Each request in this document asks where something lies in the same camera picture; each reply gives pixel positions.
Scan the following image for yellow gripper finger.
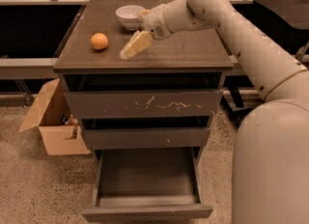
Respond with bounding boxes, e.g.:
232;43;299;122
120;31;154;60
137;10;151;21

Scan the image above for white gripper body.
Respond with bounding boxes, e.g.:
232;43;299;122
142;4;171;40

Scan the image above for orange fruit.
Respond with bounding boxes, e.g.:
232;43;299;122
91;33;108;50

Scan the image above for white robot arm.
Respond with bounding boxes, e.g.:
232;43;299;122
120;0;309;224

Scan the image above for grey top drawer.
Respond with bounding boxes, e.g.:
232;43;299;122
64;73;222;119

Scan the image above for grey drawer cabinet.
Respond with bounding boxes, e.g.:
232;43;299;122
55;0;233;159

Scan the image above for grey middle drawer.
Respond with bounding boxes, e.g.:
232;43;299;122
82;116;210;150

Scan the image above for grey open bottom drawer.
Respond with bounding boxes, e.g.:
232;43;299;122
82;148;213;222

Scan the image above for white ceramic bowl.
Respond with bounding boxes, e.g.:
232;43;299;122
116;5;144;31

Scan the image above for open cardboard box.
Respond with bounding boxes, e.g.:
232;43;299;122
19;78;91;155

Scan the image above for black side table stand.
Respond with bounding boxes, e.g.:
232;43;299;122
221;0;309;126

